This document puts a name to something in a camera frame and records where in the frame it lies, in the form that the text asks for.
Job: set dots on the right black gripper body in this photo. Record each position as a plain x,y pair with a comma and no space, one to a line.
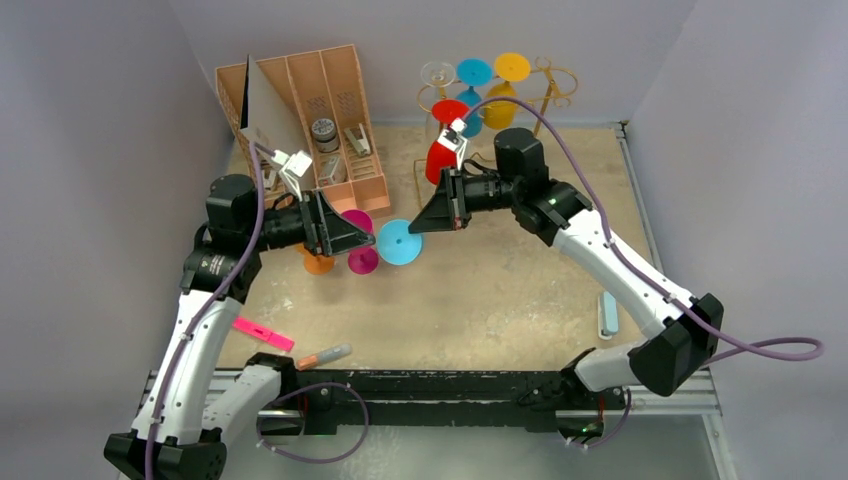
454,199

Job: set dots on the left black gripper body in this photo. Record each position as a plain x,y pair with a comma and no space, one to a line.
305,222

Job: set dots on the orange wine glass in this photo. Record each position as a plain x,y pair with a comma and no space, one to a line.
315,264

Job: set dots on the red wine glass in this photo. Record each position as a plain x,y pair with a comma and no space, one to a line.
438,157

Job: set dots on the blue wine glass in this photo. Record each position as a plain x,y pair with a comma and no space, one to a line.
396,245
474,73

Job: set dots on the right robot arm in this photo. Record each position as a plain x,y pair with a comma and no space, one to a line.
670,317

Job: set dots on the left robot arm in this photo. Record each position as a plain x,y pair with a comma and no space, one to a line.
178,433

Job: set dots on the clear wine glass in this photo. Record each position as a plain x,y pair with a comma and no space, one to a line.
436,77

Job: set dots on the yellow wine glass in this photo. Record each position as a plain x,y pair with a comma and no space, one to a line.
511,68

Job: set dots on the gold wine glass rack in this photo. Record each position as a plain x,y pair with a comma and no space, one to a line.
542,66

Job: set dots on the white box in organizer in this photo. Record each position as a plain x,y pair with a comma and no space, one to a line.
332,170

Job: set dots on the small round tin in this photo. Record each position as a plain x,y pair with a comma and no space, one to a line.
325,135

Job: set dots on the stapler in organizer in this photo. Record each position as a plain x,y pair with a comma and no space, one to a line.
357,137

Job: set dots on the grey orange marker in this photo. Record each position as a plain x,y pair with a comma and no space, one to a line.
324,357

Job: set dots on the pink highlighter marker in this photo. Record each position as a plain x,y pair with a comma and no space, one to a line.
264,334

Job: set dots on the peach file organizer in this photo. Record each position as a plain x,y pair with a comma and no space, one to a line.
322,83

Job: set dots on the light blue eraser bar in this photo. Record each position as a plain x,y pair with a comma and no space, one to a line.
608,319

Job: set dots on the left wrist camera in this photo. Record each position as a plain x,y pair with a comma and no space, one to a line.
295,170

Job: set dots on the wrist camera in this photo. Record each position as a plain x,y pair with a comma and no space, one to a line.
453,139
295,170

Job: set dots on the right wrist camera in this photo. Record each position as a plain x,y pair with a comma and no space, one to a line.
453,139

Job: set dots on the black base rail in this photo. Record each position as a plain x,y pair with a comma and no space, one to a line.
535,401

